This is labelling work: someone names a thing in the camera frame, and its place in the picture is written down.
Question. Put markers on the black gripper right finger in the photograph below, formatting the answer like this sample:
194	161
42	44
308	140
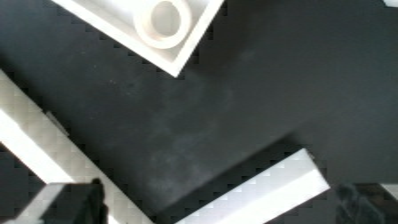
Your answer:
367	204

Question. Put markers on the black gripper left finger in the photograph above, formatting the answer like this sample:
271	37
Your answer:
79	208

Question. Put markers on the white square tabletop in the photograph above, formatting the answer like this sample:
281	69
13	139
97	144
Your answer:
157	26

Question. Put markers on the white obstacle fence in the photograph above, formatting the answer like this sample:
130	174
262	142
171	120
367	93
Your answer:
257	201

